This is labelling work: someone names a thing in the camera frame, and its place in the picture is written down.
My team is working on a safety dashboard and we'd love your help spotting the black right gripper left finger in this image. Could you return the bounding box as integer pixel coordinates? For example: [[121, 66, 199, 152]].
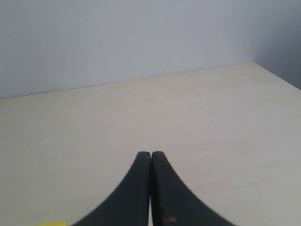
[[75, 152, 151, 226]]

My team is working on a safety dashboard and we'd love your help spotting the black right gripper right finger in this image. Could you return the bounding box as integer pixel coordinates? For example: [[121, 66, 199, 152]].
[[150, 151, 233, 226]]

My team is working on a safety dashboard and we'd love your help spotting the yellow foam cube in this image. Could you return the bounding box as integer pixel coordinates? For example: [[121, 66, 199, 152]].
[[35, 221, 67, 226]]

